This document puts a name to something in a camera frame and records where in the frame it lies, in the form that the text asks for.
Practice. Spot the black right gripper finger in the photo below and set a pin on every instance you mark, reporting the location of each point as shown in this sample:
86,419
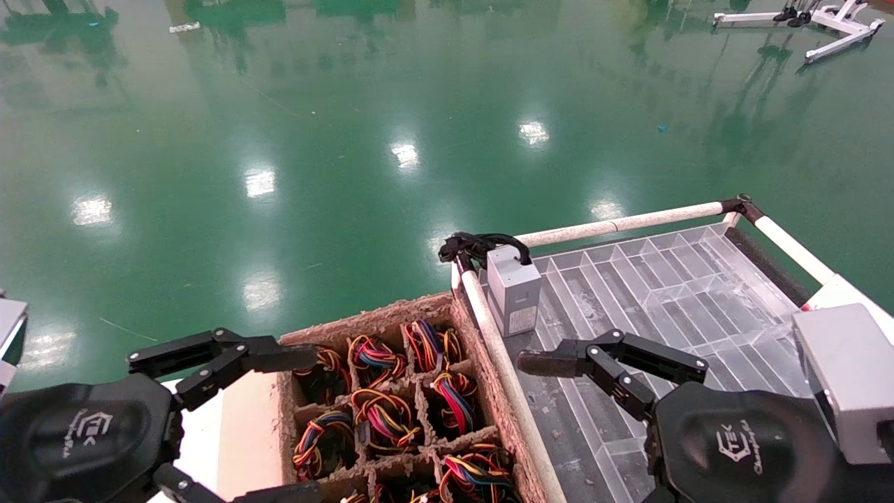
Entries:
552,362

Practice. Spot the black foam edge strip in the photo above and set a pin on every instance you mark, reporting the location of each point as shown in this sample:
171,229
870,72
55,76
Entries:
768,265

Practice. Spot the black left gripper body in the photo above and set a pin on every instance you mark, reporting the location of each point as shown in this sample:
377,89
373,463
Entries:
77,440

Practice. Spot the short white rack pipe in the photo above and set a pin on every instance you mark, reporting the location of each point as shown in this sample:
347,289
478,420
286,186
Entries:
793,248

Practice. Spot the white metal floor stand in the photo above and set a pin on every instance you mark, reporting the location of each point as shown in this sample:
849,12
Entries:
845,41

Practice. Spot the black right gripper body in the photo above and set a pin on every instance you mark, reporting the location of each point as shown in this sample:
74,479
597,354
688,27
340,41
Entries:
740,447

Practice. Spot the clear plastic compartment tray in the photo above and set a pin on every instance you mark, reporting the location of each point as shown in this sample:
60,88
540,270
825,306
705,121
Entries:
663,293

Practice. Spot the small black pipe joint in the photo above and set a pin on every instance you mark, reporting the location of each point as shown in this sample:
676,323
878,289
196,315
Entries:
742,206

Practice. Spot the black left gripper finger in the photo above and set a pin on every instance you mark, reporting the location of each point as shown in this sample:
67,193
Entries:
183,485
279,355

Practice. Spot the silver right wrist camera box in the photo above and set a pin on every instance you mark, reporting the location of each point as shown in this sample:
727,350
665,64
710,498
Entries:
848,377

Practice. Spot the brown pulp divider tray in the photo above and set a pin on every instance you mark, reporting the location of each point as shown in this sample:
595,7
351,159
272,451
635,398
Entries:
349,325

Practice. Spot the small white floor item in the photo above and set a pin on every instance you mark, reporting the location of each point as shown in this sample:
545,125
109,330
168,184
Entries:
185,27

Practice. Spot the grey boxed power supply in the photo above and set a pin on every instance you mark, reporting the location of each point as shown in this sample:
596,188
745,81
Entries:
513,293

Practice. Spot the white red area sign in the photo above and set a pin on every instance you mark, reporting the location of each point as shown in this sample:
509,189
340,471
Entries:
848,293

